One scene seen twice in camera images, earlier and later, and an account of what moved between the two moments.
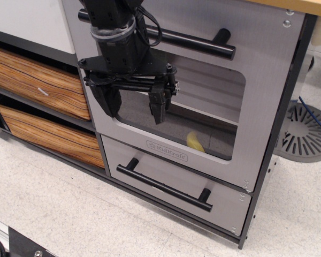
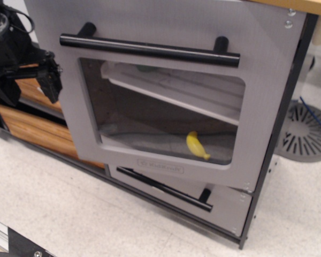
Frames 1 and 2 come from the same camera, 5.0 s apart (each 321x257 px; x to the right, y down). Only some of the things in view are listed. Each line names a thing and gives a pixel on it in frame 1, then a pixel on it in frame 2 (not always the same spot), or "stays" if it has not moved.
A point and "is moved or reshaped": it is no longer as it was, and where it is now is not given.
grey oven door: (266, 38) is moved or reshaped
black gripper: (128, 63) to (24, 61)
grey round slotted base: (303, 138) stays
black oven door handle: (220, 46) to (86, 39)
